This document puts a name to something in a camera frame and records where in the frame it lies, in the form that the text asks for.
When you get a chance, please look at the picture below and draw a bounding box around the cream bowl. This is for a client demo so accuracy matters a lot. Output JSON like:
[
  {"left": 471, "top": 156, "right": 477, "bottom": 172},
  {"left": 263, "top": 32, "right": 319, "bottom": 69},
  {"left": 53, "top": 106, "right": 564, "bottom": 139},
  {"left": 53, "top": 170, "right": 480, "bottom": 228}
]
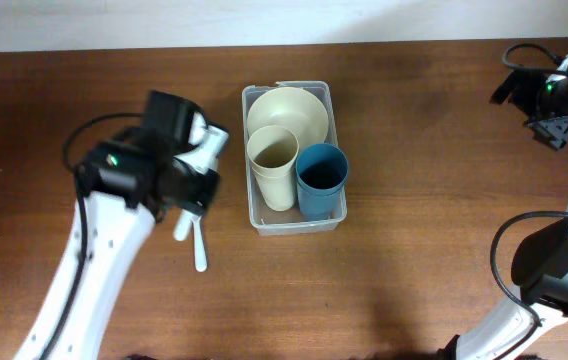
[{"left": 246, "top": 87, "right": 329, "bottom": 151}]

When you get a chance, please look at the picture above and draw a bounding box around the white plastic fork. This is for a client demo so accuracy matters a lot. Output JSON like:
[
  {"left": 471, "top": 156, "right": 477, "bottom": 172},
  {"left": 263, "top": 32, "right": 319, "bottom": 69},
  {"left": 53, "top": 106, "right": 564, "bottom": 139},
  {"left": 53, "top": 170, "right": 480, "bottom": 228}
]
[{"left": 173, "top": 210, "right": 193, "bottom": 241}]

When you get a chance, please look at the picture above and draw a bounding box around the white plastic spoon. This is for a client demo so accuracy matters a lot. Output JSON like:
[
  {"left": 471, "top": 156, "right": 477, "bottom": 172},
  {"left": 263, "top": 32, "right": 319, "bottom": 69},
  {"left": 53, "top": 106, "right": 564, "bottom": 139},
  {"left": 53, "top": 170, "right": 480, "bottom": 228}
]
[{"left": 192, "top": 216, "right": 208, "bottom": 272}]

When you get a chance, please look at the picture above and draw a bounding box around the cream cup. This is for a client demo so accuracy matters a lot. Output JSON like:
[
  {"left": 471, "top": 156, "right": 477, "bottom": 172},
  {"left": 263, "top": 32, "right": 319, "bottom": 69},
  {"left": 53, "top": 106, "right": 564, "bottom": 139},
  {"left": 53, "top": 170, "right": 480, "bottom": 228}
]
[
  {"left": 246, "top": 125, "right": 299, "bottom": 177},
  {"left": 253, "top": 170, "right": 296, "bottom": 212}
]

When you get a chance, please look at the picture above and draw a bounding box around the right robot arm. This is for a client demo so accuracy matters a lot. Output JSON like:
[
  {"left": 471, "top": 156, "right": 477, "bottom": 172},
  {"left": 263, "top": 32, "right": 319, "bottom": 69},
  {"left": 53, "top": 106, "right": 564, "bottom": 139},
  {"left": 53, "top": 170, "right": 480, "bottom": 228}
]
[{"left": 436, "top": 52, "right": 568, "bottom": 360}]

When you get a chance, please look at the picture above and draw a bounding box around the blue cup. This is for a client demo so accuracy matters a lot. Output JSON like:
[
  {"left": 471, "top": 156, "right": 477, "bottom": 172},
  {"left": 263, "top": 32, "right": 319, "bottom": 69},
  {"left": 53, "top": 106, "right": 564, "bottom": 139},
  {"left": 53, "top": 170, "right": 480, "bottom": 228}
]
[
  {"left": 297, "top": 184, "right": 340, "bottom": 221},
  {"left": 295, "top": 143, "right": 349, "bottom": 196}
]

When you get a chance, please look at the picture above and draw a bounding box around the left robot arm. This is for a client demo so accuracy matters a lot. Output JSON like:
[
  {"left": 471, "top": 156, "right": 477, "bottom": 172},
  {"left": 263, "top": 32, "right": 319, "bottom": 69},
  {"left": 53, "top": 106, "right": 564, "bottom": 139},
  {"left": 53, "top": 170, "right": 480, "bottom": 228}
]
[{"left": 15, "top": 91, "right": 229, "bottom": 359}]

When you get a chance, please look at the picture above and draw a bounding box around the clear plastic container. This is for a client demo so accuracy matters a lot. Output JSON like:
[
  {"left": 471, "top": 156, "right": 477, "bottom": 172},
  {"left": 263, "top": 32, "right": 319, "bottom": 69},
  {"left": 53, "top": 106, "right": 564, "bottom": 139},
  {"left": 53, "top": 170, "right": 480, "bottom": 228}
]
[{"left": 242, "top": 80, "right": 347, "bottom": 236}]

